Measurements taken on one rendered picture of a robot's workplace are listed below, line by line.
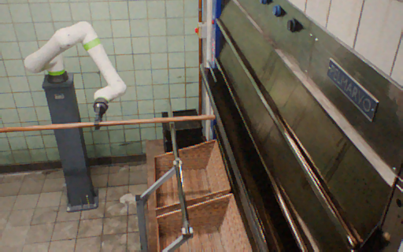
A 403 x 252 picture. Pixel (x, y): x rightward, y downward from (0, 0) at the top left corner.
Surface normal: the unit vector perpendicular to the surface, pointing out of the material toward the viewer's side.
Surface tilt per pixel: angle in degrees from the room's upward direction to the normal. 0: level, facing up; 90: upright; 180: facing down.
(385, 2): 90
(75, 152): 90
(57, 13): 90
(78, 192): 90
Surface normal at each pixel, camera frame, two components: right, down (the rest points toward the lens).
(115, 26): 0.14, 0.51
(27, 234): 0.00, -0.86
